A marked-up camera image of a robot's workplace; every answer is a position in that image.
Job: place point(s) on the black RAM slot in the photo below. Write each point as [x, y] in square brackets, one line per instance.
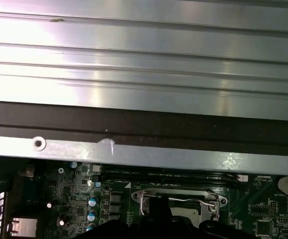
[220, 178]
[133, 171]

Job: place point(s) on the CPU plate silver top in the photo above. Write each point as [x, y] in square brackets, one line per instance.
[186, 215]

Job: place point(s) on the white board connector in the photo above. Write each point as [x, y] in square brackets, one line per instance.
[96, 168]

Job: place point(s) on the silver capacitor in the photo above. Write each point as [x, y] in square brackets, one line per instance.
[73, 164]
[91, 227]
[62, 220]
[49, 205]
[92, 214]
[92, 200]
[97, 184]

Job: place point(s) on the metal socket cover frame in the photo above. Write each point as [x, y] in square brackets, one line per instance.
[145, 206]

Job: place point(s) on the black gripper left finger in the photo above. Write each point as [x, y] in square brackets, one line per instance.
[133, 231]

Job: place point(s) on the black PC case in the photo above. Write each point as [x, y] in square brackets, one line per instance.
[158, 153]

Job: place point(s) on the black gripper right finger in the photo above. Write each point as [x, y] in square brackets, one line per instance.
[183, 231]

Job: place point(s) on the silver coin battery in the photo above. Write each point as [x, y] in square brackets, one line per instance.
[286, 185]

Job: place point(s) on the silver rear port block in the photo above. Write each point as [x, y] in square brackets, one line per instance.
[22, 225]
[28, 171]

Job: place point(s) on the green motherboard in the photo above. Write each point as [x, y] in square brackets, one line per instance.
[243, 199]

